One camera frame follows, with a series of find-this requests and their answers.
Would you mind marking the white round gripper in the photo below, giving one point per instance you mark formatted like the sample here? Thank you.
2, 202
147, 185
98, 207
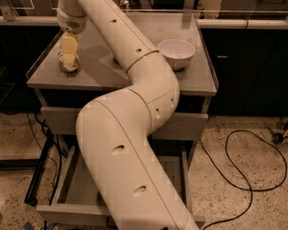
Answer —
71, 23

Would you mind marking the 7up soda can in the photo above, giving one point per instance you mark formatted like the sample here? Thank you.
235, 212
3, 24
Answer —
68, 63

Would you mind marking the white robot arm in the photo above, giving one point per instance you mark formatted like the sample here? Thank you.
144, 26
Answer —
112, 130

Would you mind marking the grey drawer cabinet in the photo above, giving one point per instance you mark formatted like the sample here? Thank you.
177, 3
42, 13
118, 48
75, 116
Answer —
99, 74

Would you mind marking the open grey lower drawer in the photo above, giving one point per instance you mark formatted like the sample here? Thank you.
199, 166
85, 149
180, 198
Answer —
78, 202

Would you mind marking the white ceramic bowl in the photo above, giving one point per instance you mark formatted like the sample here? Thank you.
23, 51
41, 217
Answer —
177, 52

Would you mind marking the black caster wheel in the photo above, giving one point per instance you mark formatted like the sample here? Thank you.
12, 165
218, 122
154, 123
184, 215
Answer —
277, 137

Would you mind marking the white horizontal rail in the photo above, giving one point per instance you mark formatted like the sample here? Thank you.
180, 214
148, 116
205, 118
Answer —
202, 23

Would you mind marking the black table leg frame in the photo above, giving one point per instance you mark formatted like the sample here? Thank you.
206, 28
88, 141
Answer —
37, 165

